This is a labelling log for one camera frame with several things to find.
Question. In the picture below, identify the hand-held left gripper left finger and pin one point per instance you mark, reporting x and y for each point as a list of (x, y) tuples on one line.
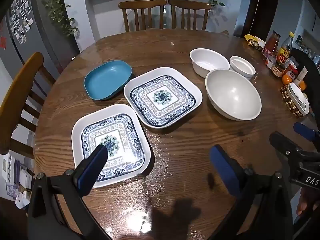
[(92, 170)]

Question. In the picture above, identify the white patterned dish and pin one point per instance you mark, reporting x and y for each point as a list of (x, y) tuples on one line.
[(297, 97)]

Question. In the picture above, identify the small white ramekin bowl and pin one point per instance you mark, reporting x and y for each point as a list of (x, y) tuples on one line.
[(242, 66)]

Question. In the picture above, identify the grey fridge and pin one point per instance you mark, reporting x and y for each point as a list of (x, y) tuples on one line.
[(37, 45)]

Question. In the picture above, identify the person's right hand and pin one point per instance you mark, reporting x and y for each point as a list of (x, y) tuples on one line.
[(306, 202)]

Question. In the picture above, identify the small white label jar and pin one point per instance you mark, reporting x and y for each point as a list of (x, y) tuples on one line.
[(269, 63)]

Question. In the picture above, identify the pile of papers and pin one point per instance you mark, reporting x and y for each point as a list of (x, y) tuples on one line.
[(22, 182)]

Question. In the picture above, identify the red sauce bottle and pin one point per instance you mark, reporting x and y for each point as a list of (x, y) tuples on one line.
[(271, 46)]

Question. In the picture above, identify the white cardboard box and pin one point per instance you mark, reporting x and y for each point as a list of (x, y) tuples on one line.
[(6, 166)]

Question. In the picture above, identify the medium white bowl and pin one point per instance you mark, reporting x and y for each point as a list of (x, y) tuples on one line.
[(208, 60)]

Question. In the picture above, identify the orange fruit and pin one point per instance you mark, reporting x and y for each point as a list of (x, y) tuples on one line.
[(286, 79), (303, 85)]

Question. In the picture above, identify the wooden dining chair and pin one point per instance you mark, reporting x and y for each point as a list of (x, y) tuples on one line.
[(20, 87), (142, 15), (190, 15)]

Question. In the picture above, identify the blue oval plate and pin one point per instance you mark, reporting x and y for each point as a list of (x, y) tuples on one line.
[(107, 80)]

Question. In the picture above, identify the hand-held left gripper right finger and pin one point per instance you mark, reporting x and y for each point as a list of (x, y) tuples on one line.
[(222, 165)]

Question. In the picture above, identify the yellow cap oil bottle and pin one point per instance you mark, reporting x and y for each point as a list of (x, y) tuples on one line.
[(285, 51)]

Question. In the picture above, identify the trailing green plant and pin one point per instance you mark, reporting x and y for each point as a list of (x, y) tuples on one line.
[(58, 12)]

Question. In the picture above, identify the brown sauce jar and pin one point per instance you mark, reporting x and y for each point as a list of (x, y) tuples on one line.
[(278, 70)]

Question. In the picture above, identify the white tube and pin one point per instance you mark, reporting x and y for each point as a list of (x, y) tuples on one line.
[(301, 74)]

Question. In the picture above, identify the dark wooden door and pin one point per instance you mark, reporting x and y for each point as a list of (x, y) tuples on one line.
[(260, 12)]

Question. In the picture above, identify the yellow snack packet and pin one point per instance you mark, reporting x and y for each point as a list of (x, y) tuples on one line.
[(253, 41)]

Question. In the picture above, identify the group of fridge photo magnets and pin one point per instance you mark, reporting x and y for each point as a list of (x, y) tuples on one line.
[(21, 17)]

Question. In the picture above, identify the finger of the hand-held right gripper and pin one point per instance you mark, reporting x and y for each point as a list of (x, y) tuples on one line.
[(282, 142), (303, 131)]

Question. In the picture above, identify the wooden beaded trivet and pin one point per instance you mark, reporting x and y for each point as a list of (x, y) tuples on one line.
[(287, 102)]

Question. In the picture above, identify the large white bowl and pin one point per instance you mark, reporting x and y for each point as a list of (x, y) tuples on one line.
[(232, 97)]

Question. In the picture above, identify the blue patterned square plate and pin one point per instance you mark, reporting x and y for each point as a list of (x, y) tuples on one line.
[(117, 135), (162, 97)]

